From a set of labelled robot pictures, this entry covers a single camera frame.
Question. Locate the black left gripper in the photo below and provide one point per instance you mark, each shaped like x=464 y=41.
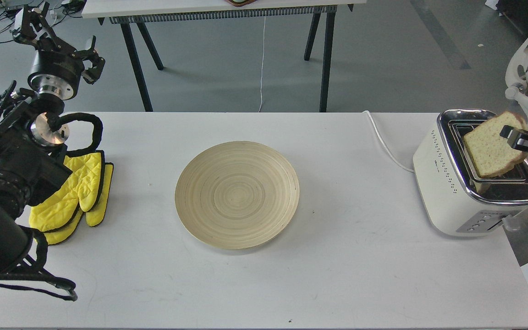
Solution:
x=53 y=72

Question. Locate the slice of bread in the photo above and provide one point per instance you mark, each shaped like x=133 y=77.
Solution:
x=490 y=153

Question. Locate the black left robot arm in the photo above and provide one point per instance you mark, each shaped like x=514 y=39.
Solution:
x=35 y=137

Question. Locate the cream and chrome toaster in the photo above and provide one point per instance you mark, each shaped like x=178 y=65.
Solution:
x=457 y=200

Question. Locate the white table with black legs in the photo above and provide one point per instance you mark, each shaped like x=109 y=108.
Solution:
x=140 y=12

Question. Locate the yellow quilted oven mitt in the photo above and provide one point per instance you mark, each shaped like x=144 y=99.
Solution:
x=80 y=192

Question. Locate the lower yellow oven mitt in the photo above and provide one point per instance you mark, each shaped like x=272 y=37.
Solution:
x=92 y=218

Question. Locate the round bamboo plate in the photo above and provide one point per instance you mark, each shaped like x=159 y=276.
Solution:
x=237 y=195

